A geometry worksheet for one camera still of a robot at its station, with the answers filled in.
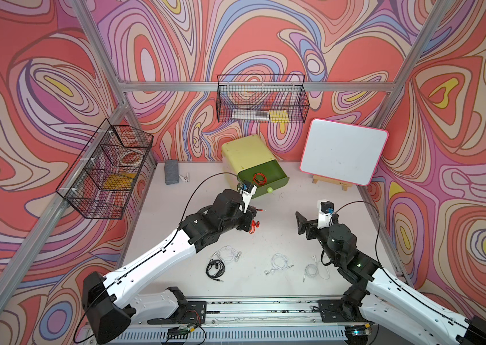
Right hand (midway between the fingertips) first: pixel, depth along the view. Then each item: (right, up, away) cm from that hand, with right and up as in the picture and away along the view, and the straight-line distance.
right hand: (309, 216), depth 77 cm
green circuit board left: (-45, -38, -7) cm, 59 cm away
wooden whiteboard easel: (+17, +14, +31) cm, 38 cm away
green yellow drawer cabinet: (-22, +22, +16) cm, 35 cm away
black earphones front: (-35, -22, +6) cm, 42 cm away
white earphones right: (+3, -22, +5) cm, 23 cm away
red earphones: (-18, +13, +15) cm, 27 cm away
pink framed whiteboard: (+24, +27, +24) cm, 43 cm away
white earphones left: (-31, -17, +10) cm, 36 cm away
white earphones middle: (-10, -20, +8) cm, 24 cm away
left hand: (-20, +3, -6) cm, 21 cm away
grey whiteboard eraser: (-64, +20, +37) cm, 77 cm away
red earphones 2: (-20, -3, -2) cm, 21 cm away
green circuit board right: (+15, -38, -6) cm, 41 cm away
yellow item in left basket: (-66, +13, -6) cm, 67 cm away
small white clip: (-55, +14, +33) cm, 65 cm away
